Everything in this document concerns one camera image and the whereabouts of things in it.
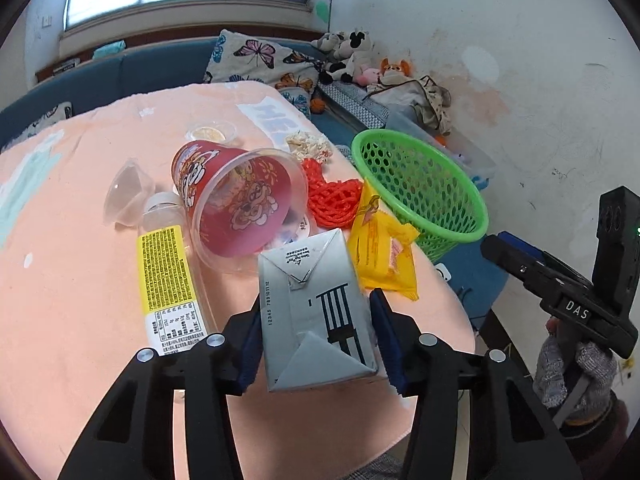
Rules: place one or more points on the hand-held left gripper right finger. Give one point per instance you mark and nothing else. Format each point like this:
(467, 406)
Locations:
(387, 340)

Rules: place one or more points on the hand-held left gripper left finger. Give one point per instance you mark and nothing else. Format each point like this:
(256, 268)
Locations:
(250, 347)

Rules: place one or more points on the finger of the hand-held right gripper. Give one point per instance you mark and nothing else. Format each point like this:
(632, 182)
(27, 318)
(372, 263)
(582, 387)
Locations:
(560, 267)
(515, 265)

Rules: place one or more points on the grey drink carton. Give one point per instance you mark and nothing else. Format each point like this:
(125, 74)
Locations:
(315, 310)

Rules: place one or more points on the green plastic basket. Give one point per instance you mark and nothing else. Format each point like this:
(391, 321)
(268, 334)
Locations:
(450, 220)

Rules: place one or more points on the white tissue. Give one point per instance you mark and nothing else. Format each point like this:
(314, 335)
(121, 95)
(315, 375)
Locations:
(307, 145)

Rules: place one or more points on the person's right forearm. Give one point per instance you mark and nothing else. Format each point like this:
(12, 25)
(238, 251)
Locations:
(595, 435)

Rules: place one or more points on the person's right hand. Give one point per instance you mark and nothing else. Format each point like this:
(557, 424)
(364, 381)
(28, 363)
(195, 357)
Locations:
(550, 370)

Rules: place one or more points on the yellow snack packet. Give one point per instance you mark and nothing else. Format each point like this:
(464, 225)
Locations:
(380, 245)

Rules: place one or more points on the clear bottle with yellow label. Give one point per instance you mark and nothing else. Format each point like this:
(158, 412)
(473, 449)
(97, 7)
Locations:
(167, 280)

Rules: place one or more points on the clear plastic storage box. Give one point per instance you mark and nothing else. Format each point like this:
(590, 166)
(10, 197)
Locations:
(465, 152)

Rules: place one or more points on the red printed plastic cup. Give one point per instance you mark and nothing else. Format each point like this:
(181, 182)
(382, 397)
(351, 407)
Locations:
(235, 195)

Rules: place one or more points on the orange mesh net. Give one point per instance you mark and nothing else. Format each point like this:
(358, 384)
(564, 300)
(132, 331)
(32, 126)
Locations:
(330, 197)

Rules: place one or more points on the pile of beige clothes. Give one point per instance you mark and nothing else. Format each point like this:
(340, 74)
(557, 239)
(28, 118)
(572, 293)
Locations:
(415, 100)

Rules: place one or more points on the small clear plastic cup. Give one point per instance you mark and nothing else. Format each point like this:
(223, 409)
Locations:
(125, 190)

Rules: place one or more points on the small clear plastic container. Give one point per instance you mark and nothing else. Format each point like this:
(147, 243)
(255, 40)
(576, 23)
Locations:
(212, 131)

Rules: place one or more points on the orange fox plush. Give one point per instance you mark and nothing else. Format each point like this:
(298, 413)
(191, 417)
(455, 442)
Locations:
(395, 67)

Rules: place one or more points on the grey patterned cushion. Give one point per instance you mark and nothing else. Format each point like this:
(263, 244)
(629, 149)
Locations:
(350, 102)

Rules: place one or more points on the pink plush toy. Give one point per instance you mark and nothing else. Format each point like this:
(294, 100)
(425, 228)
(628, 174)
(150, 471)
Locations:
(369, 76)

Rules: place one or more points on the small orange ball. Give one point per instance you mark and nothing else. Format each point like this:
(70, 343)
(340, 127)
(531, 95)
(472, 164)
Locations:
(317, 105)

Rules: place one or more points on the black and white cow plush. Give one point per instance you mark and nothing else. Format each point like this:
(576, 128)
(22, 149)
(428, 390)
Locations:
(350, 55)

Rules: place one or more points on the large butterfly print pillow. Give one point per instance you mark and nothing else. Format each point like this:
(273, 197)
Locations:
(255, 57)

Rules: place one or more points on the grey plush toy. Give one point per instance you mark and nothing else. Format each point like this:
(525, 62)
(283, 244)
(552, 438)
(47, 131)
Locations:
(327, 41)

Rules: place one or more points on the small butterfly print pillow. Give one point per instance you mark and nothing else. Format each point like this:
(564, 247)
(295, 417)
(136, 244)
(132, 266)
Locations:
(42, 120)

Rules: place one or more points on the teal tissue pack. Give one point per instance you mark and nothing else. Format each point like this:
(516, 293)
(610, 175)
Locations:
(109, 49)

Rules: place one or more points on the dark flat box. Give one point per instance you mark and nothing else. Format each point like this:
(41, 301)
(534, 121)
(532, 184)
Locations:
(65, 64)

